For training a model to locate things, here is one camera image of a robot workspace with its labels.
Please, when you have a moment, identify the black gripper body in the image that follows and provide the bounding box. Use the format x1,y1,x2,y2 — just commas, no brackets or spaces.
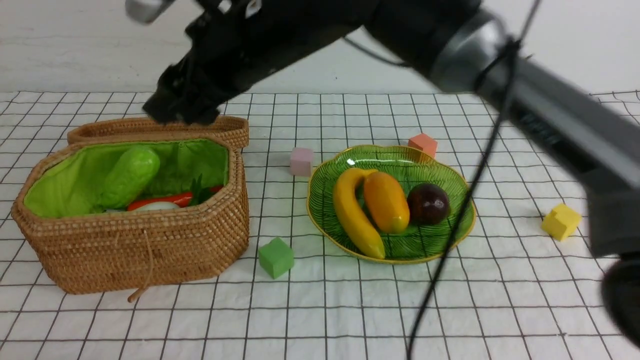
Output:
142,0,371,125

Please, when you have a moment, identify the green toy cucumber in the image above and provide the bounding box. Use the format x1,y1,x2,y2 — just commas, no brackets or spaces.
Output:
98,145,161,210

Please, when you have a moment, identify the red toy carrot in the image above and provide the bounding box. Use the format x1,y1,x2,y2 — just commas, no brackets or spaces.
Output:
126,185,223,211

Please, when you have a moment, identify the yellow toy banana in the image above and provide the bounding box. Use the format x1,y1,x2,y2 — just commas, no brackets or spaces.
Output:
333,168,386,260

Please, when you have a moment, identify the orange toy mango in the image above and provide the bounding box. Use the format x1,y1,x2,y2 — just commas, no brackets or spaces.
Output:
363,171,410,234

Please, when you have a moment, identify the dark purple toy mangosteen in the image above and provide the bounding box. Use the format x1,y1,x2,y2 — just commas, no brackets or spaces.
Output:
407,183,451,226

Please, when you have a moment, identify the white toy radish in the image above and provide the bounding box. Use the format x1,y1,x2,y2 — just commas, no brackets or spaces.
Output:
128,175,214,212

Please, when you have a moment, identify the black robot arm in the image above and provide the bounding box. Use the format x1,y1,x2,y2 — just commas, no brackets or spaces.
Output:
142,0,640,346

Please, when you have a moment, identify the woven rattan basket lid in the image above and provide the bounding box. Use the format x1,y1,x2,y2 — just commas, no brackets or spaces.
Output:
67,115,250,148

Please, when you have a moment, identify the pink foam cube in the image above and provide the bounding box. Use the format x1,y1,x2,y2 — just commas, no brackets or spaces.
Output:
289,147,314,178

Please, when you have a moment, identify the orange foam cube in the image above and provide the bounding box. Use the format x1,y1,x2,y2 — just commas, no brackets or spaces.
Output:
407,133,438,158

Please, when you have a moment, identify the green foam cube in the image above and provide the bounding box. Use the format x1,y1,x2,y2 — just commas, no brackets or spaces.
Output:
257,237,295,280

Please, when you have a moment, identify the woven rattan basket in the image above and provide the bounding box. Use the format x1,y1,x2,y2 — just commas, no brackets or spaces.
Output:
11,133,250,302

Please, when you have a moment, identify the green glass leaf plate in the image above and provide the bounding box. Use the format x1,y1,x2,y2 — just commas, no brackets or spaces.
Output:
307,145,469,264

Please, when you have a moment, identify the yellow foam cube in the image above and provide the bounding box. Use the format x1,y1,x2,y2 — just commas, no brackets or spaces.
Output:
541,203,583,242

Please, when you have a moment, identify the white checkered tablecloth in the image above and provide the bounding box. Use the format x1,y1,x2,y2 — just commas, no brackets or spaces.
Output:
0,91,639,360

